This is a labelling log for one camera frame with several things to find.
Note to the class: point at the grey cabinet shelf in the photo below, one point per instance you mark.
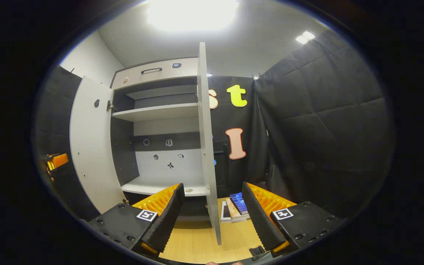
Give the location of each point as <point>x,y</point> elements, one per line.
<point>156,111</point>

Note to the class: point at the large ceiling light panel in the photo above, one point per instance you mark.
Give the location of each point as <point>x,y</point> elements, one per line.
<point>191,14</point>

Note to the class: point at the small ceiling light panel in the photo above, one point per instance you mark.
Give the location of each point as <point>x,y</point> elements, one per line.
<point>305,36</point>

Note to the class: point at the grey cabinet door checkered sticker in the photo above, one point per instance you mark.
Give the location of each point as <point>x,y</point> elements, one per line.
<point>94,147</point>

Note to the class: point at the metal door hinge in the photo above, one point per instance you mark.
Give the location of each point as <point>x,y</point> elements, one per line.
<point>109,106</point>

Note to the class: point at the orange striped book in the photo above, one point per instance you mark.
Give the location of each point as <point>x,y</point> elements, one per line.
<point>234,211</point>

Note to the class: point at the blue book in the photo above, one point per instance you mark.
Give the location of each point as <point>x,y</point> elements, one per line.
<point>238,201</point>

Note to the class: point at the grey double-door shoe cabinet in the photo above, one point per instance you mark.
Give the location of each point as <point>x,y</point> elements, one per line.
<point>123,147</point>

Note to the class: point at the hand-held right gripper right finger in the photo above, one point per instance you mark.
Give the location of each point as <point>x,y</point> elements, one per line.
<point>260,217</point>

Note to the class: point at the grey shoe cabinet door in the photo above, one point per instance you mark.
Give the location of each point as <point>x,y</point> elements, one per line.
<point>206,147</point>

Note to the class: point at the black backdrop cloth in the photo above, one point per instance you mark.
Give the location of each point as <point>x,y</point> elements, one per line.
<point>326,129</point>

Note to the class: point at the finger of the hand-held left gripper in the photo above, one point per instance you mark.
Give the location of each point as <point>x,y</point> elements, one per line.
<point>59,161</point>

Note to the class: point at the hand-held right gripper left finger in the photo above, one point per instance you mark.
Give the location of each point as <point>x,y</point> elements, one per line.
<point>168,217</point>

